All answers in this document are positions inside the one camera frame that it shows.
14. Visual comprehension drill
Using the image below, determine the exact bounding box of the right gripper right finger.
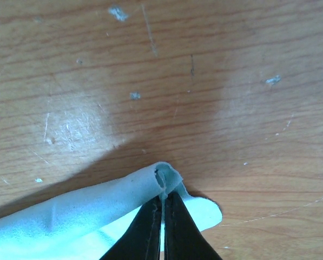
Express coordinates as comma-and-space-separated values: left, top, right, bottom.
164, 192, 221, 260

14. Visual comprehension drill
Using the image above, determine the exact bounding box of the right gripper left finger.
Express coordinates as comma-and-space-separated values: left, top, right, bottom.
101, 196, 162, 260

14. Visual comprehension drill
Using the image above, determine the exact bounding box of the light blue cleaning cloth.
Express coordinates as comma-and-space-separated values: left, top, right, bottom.
0, 162, 223, 259

